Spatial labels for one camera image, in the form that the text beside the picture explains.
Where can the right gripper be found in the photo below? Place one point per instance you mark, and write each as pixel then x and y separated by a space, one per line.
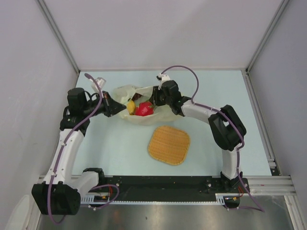
pixel 154 97

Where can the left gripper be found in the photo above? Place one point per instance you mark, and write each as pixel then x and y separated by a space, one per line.
pixel 111 107

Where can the yellow pear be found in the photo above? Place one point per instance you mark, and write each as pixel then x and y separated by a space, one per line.
pixel 131 107

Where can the translucent plastic bag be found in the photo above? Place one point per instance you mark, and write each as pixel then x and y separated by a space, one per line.
pixel 124 94

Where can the red dragon fruit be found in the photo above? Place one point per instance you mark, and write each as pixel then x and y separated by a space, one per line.
pixel 144 109

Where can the orange woven tray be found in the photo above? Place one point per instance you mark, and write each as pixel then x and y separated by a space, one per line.
pixel 169 145

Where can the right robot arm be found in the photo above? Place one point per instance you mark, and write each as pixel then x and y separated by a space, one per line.
pixel 227 129

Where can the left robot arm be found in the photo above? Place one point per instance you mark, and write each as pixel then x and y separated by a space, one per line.
pixel 57 194

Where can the red grapes bunch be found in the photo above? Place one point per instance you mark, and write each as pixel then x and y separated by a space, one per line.
pixel 136 96

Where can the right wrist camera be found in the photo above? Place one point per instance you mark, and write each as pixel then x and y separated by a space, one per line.
pixel 162 78

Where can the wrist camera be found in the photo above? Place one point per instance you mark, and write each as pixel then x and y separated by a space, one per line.
pixel 98 86
pixel 162 78

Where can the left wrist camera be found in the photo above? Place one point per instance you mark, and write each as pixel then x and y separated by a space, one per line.
pixel 98 86

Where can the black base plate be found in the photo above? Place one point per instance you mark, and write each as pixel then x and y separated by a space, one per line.
pixel 171 188

